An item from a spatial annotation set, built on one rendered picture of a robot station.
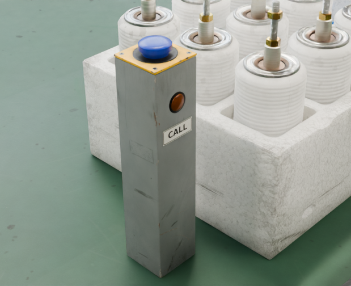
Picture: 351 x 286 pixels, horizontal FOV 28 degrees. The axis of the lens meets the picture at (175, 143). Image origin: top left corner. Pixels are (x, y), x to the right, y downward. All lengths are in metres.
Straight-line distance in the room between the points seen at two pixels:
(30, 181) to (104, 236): 0.19
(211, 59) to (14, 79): 0.61
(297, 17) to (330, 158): 0.25
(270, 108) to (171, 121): 0.15
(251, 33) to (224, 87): 0.10
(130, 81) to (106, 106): 0.30
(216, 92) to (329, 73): 0.16
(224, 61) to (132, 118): 0.20
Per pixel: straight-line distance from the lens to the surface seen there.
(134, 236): 0.98
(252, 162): 0.94
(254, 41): 1.08
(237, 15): 1.10
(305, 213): 1.05
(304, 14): 1.16
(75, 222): 1.09
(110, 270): 1.00
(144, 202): 0.92
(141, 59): 0.83
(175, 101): 0.84
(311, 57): 1.01
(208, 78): 1.00
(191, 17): 1.15
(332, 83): 1.03
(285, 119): 0.95
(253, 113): 0.95
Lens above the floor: 0.68
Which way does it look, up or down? 33 degrees down
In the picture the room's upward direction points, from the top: 1 degrees counter-clockwise
